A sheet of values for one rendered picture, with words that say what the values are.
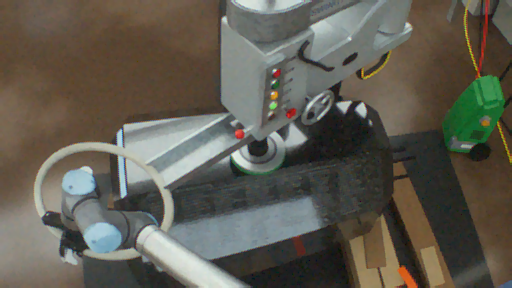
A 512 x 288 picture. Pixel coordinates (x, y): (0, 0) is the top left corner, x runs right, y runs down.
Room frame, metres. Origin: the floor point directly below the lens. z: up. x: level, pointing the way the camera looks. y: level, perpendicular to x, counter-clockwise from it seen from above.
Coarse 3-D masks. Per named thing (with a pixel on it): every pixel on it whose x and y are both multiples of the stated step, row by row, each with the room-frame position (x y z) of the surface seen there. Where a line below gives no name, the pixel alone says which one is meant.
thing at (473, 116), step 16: (480, 80) 2.10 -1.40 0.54; (496, 80) 2.08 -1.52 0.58; (464, 96) 2.08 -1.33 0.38; (480, 96) 1.99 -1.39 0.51; (496, 96) 1.94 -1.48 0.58; (448, 112) 2.12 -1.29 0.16; (464, 112) 1.97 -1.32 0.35; (480, 112) 1.89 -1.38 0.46; (496, 112) 1.89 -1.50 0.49; (448, 128) 2.01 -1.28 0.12; (464, 128) 1.90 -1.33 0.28; (480, 128) 1.89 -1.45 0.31; (448, 144) 1.91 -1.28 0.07; (464, 144) 1.88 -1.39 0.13; (480, 144) 1.87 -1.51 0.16
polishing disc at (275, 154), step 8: (272, 136) 1.24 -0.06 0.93; (272, 144) 1.20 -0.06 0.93; (280, 144) 1.21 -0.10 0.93; (240, 152) 1.15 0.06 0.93; (248, 152) 1.16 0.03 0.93; (272, 152) 1.17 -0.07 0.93; (280, 152) 1.17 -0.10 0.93; (240, 160) 1.12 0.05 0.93; (248, 160) 1.12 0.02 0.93; (256, 160) 1.12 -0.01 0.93; (264, 160) 1.13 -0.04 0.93; (272, 160) 1.13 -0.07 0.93; (280, 160) 1.13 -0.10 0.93; (248, 168) 1.08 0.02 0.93; (256, 168) 1.09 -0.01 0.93; (264, 168) 1.09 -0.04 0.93; (272, 168) 1.09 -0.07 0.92
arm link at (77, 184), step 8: (64, 176) 0.60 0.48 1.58; (72, 176) 0.60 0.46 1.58; (80, 176) 0.61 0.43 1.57; (88, 176) 0.62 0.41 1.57; (64, 184) 0.57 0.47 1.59; (72, 184) 0.57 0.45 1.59; (80, 184) 0.58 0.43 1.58; (88, 184) 0.59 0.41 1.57; (64, 192) 0.56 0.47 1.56; (72, 192) 0.55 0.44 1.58; (80, 192) 0.56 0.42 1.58; (88, 192) 0.57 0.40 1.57; (64, 200) 0.55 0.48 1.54; (72, 200) 0.54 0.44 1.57; (64, 208) 0.54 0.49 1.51
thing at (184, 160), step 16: (208, 128) 1.09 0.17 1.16; (224, 128) 1.12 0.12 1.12; (176, 144) 1.00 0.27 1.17; (192, 144) 1.04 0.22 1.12; (208, 144) 1.05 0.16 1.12; (224, 144) 1.05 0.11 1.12; (240, 144) 1.04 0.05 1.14; (160, 160) 0.95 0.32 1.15; (176, 160) 0.97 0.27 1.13; (192, 160) 0.97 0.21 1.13; (208, 160) 0.95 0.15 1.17; (176, 176) 0.90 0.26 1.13; (192, 176) 0.91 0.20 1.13
